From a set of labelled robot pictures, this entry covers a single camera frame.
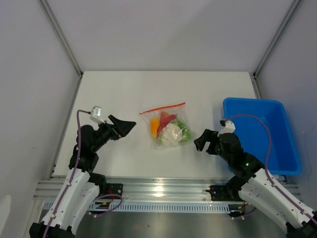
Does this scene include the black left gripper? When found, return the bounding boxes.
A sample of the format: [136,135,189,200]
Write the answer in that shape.
[91,115,135,153]

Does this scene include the white cauliflower green leaves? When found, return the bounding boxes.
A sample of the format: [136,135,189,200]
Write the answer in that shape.
[161,123,182,147]

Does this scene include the orange yellow mango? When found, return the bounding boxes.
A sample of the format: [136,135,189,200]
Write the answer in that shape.
[150,117,160,139]

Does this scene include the clear zip bag red zipper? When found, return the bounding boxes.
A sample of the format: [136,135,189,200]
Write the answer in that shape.
[139,102,193,148]

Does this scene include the red chili pepper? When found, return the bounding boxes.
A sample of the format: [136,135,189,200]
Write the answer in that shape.
[156,114,177,138]

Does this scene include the red orange mango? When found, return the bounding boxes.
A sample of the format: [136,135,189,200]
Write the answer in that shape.
[160,111,169,123]

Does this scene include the green grape bunch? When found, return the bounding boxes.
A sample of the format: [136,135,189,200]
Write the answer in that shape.
[172,119,192,144]

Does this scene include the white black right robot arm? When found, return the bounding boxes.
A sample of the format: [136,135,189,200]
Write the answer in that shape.
[194,129,317,238]

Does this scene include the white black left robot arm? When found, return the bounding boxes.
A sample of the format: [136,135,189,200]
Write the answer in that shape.
[29,115,136,238]

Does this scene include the blue plastic bin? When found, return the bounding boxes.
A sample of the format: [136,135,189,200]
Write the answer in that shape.
[223,98,302,176]

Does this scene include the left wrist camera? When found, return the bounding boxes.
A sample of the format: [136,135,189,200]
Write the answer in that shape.
[90,106,105,125]

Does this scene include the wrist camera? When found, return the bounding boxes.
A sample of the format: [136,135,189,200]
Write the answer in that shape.
[90,106,105,125]
[217,119,236,137]

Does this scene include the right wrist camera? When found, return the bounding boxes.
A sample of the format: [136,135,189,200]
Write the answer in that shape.
[217,119,236,137]

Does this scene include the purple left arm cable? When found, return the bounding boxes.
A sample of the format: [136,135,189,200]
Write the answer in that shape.
[42,109,123,238]

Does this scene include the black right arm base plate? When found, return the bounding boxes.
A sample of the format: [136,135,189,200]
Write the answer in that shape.
[205,185,243,202]

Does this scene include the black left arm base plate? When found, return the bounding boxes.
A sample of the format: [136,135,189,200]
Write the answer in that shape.
[106,183,123,200]

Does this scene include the white slotted cable duct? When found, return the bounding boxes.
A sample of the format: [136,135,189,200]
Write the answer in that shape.
[43,201,231,213]

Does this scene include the aluminium mounting rail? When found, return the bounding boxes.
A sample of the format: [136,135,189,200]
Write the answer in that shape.
[33,176,303,204]

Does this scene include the left aluminium frame post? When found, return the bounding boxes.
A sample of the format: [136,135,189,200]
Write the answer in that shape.
[38,0,83,78]

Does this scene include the aluminium frame post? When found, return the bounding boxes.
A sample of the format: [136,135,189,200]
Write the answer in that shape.
[38,0,83,78]
[253,0,304,80]

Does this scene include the right aluminium frame post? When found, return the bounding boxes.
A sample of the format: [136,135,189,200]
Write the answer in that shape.
[253,0,304,80]

